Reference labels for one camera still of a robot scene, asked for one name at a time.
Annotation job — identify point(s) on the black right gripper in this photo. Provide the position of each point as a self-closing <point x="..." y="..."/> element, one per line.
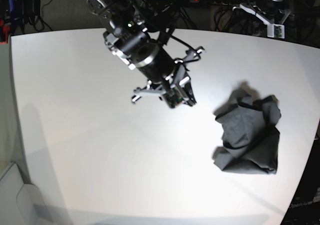
<point x="169" y="80"/>

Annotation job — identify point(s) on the blue tool handle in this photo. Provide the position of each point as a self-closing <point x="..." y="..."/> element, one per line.
<point x="11" y="4"/>

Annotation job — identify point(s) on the grey tray corner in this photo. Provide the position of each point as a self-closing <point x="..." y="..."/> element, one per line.
<point x="20" y="203"/>

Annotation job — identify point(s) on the red clamp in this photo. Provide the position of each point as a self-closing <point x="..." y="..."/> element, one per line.
<point x="5" y="28"/>

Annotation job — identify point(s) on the dark grey t-shirt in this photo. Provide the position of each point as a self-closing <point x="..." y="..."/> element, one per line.
<point x="250" y="139"/>

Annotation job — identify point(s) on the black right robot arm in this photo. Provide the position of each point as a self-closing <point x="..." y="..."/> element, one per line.
<point x="132" y="36"/>

